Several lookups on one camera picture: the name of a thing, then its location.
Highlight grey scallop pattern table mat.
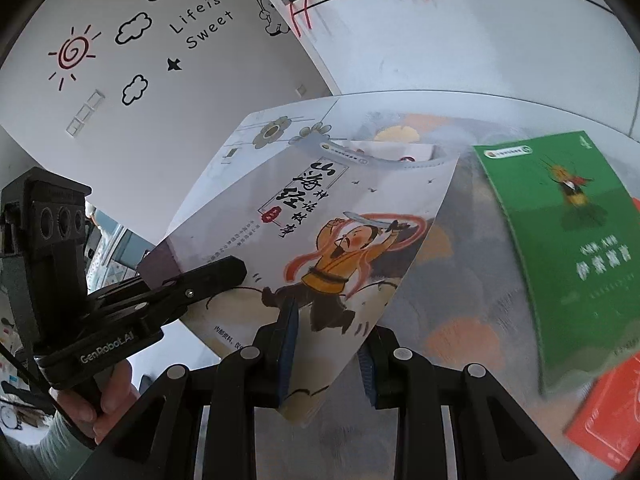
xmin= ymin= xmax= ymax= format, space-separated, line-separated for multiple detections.
xmin=335 ymin=109 xmax=640 ymax=466

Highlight bright green cover book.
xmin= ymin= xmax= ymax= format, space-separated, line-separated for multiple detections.
xmin=472 ymin=131 xmax=640 ymax=397

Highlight person's left hand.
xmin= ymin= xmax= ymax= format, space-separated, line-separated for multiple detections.
xmin=52 ymin=359 xmax=142 ymax=443

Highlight grey warrior cover book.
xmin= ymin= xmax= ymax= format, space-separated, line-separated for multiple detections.
xmin=136 ymin=136 xmax=460 ymax=423

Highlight red cover book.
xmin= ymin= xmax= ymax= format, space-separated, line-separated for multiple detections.
xmin=562 ymin=357 xmax=640 ymax=476

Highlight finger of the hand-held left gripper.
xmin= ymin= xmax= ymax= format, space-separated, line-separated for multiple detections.
xmin=87 ymin=255 xmax=249 ymax=321

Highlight person's left forearm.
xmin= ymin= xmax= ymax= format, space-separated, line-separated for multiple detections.
xmin=7 ymin=410 xmax=97 ymax=480

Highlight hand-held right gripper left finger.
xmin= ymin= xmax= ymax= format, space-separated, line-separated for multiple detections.
xmin=82 ymin=298 xmax=301 ymax=480

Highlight white bookcase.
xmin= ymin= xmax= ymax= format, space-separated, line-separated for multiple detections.
xmin=235 ymin=0 xmax=640 ymax=136

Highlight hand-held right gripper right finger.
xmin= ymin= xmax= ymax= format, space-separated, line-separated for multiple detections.
xmin=356 ymin=327 xmax=568 ymax=480

